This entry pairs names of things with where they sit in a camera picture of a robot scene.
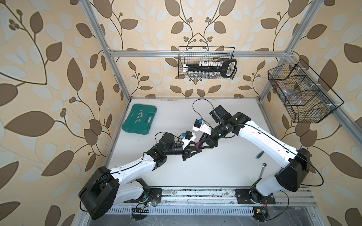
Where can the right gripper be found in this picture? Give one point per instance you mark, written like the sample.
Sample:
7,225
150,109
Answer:
208,140

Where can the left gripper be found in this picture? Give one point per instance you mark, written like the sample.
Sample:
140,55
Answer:
186,152

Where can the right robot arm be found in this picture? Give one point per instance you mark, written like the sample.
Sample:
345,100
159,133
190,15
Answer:
294,163

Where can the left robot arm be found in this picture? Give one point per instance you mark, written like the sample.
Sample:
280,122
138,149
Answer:
123,183

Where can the green plastic tool case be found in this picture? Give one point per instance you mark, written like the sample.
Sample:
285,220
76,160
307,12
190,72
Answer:
140,119

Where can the silver combination wrench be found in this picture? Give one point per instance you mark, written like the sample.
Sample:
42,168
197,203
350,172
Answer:
262,170

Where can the plastic bag in basket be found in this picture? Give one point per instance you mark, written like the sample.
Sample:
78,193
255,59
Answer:
290,96

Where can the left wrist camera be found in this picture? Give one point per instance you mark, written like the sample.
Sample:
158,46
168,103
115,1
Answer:
187,138

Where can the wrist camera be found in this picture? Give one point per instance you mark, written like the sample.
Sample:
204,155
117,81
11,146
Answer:
201,126
187,138

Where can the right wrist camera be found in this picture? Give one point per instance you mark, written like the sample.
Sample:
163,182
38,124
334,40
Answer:
201,126

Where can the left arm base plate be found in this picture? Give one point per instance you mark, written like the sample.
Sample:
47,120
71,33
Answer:
150,195

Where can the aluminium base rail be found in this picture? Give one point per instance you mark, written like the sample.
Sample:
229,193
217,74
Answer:
225,196

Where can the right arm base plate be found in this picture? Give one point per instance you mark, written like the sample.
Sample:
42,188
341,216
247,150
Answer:
245,196

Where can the socket set rail holder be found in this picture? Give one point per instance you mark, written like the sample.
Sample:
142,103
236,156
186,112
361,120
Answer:
223,69

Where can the black wire basket back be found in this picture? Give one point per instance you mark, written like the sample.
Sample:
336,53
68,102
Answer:
195,54

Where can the black wire basket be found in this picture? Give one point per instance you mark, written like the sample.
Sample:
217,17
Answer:
195,54
320,100

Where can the black wire basket right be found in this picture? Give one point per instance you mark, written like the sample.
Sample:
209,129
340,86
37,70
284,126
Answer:
320,100

